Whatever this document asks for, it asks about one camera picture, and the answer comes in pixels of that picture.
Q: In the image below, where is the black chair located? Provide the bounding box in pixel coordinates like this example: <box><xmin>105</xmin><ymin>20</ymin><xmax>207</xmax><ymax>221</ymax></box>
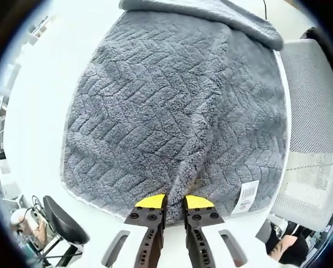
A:
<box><xmin>41</xmin><ymin>195</ymin><xmax>91</xmax><ymax>263</ymax></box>

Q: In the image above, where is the person's leg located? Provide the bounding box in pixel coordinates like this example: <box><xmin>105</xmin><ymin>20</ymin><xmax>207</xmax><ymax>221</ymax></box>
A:
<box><xmin>265</xmin><ymin>220</ymin><xmax>310</xmax><ymax>266</ymax></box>

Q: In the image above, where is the grey fluffy towel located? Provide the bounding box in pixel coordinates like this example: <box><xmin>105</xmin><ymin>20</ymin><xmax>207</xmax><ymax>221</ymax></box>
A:
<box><xmin>61</xmin><ymin>0</ymin><xmax>289</xmax><ymax>227</ymax></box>

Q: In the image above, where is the grey mesh office chair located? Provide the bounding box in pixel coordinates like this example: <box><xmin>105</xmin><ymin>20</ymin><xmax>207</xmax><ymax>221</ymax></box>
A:
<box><xmin>269</xmin><ymin>38</ymin><xmax>333</xmax><ymax>233</ymax></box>

